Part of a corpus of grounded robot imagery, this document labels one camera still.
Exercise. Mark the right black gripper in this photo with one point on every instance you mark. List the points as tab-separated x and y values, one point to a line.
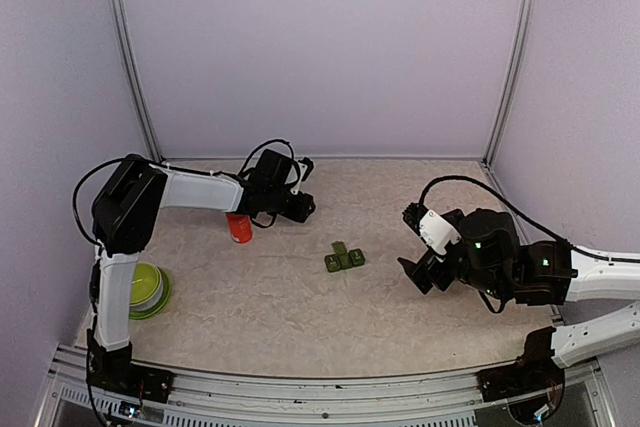
417	274

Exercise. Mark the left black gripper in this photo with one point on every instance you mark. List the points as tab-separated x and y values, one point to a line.
302	211

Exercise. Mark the red pill bottle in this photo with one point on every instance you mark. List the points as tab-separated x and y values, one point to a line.
240	227

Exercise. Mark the green weekly pill organizer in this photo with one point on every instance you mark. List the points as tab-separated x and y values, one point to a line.
343	258

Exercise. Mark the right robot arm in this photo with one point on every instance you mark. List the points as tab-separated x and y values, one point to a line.
482	250

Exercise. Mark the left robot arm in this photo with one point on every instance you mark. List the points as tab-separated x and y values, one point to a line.
125	211

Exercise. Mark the green bowl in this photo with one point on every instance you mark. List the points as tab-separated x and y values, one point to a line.
145	281

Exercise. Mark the green plate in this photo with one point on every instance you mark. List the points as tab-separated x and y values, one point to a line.
156	303

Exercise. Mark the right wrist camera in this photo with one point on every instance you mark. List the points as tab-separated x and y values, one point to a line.
433	229

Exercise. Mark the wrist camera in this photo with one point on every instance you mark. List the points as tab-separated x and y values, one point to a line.
433	229
298	174

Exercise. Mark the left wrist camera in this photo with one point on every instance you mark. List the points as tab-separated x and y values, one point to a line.
298	174

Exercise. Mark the front aluminium rail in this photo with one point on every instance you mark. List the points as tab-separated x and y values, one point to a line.
207	398

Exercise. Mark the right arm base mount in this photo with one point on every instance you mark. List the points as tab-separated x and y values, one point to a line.
518	379

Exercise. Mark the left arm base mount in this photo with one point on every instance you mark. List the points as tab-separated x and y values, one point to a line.
136	381

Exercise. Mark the left aluminium frame post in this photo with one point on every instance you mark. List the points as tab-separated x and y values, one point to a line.
140	107

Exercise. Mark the aluminium frame post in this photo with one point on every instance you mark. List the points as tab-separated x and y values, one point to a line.
525	13
140	107

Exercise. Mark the right aluminium frame post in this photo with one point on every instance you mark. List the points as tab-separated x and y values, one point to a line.
525	13

